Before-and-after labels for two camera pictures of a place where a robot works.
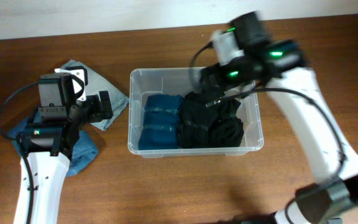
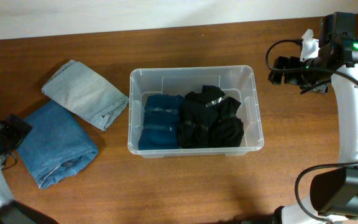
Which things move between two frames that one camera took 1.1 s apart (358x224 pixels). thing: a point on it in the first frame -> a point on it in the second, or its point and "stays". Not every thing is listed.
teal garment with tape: x=160 y=127 stays
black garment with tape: x=227 y=129 stays
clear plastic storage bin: x=143 y=82 stays
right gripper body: x=232 y=73 -> x=311 y=79
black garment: x=198 y=122 stays
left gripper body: x=92 y=107 -> x=13 y=132
